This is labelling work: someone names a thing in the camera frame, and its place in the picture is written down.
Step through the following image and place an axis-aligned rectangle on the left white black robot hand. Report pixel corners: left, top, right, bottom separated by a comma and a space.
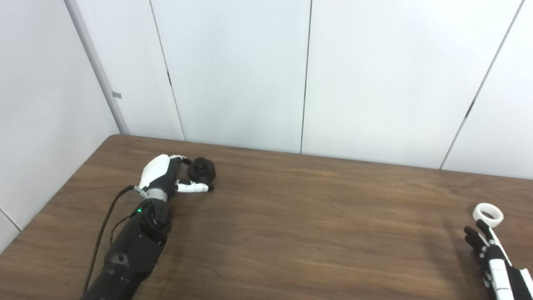
138, 154, 214, 196

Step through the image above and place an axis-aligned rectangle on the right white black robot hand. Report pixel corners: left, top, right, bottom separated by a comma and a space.
464, 220, 533, 300

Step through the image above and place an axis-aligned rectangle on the round black part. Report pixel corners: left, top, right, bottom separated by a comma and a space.
187, 157, 217, 186

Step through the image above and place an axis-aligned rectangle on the white ring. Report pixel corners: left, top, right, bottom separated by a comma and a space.
473, 203, 504, 228

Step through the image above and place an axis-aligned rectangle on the thin black left arm wire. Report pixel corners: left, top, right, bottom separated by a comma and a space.
110, 216, 134, 245

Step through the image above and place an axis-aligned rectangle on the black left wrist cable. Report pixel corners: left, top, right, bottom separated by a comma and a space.
83, 185, 148, 293

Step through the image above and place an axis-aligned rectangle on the grey wall corner post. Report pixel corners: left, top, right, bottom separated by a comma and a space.
65, 0, 130, 135

